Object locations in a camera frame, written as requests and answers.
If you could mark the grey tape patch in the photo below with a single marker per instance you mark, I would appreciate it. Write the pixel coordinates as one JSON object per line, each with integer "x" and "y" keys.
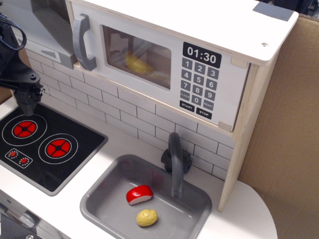
{"x": 273, "y": 11}

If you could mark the brown cardboard panel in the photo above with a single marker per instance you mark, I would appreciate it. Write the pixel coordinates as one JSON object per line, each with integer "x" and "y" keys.
{"x": 282, "y": 161}

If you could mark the red toy cheese wedge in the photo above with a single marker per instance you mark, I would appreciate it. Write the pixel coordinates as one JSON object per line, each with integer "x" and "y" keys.
{"x": 139, "y": 194}

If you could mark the dark grey toy faucet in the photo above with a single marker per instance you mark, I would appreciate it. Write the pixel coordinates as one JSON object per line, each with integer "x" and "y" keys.
{"x": 176, "y": 163}

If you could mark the grey toy sink basin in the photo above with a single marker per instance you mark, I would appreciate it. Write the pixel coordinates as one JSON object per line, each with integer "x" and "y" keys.
{"x": 105, "y": 203}

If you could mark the white toy microwave door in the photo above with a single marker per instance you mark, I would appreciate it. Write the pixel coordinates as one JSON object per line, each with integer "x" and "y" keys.
{"x": 177, "y": 38}

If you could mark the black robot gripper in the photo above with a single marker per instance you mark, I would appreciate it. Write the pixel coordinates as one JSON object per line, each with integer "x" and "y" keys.
{"x": 26, "y": 83}

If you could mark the wooden toy microwave cabinet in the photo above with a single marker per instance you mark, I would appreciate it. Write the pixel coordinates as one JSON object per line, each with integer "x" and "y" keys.
{"x": 247, "y": 35}

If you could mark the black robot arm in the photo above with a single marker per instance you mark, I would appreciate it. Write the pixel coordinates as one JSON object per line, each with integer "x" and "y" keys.
{"x": 12, "y": 41}

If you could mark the yellow toy banana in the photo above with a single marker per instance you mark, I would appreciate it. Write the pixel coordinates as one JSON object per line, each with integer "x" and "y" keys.
{"x": 137, "y": 65}

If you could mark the grey range hood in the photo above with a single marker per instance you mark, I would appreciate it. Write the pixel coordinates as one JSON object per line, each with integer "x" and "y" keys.
{"x": 47, "y": 27}

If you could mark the grey oven front handle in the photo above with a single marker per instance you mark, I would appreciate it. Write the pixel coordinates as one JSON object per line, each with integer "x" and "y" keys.
{"x": 18, "y": 222}

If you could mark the yellow toy potato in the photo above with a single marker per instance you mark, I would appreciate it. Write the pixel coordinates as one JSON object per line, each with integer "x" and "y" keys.
{"x": 146, "y": 217}

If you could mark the black toy stovetop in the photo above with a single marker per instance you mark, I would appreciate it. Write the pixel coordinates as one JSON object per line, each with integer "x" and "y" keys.
{"x": 46, "y": 149}

